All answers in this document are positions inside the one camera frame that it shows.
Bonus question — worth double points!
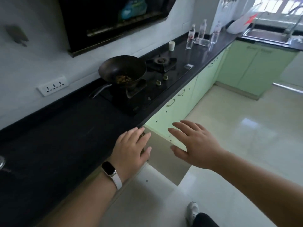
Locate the light green sink cupboard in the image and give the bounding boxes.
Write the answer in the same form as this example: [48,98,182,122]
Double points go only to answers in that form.
[215,40,299,101]

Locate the person's left hand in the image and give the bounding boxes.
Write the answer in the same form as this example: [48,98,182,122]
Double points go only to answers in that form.
[110,127,152,183]

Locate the white plastic bag orange print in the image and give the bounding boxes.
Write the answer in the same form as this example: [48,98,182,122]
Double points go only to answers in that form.
[226,3,262,35]

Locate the black range hood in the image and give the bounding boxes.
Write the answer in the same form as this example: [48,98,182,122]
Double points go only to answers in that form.
[58,0,178,57]

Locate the small thin faucet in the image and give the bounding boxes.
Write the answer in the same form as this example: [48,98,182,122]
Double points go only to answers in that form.
[250,11,269,31]

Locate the black glass gas hob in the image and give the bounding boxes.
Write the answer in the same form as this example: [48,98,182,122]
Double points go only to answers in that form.
[98,50,196,116]

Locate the white right sneaker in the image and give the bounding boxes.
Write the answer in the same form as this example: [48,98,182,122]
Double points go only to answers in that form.
[186,201,200,227]

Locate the person's left forearm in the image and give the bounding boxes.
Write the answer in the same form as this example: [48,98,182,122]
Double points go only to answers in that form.
[35,173,118,227]

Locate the chrome threshold pipe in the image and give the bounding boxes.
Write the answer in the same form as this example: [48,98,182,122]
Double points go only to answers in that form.
[272,82,303,95]

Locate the person's right hand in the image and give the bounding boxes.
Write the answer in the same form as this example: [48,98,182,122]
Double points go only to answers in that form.
[167,120,229,172]

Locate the grey framed sliding window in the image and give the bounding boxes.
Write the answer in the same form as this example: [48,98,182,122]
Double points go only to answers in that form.
[253,0,303,21]

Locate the stainless steel sink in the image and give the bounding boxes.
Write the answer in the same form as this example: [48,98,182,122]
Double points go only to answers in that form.
[241,28,292,45]

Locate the grey wall hook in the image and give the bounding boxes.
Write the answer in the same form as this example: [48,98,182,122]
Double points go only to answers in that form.
[4,25,29,47]

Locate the white triple wall socket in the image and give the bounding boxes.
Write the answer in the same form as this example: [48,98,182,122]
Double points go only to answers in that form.
[37,76,69,97]

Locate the tall chrome faucet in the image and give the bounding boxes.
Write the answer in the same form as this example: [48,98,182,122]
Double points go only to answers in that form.
[283,4,303,39]

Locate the black wok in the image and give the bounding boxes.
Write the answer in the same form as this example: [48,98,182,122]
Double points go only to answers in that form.
[89,55,147,100]

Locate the brown food scraps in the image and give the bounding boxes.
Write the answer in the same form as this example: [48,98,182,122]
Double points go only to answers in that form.
[115,75,133,84]

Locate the white smartwatch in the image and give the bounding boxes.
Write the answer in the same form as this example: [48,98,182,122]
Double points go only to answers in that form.
[101,161,123,191]

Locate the black trousers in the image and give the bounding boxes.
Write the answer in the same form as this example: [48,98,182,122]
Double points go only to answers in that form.
[193,212,219,227]

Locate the person's right forearm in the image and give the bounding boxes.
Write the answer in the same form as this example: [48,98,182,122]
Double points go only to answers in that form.
[213,150,303,227]

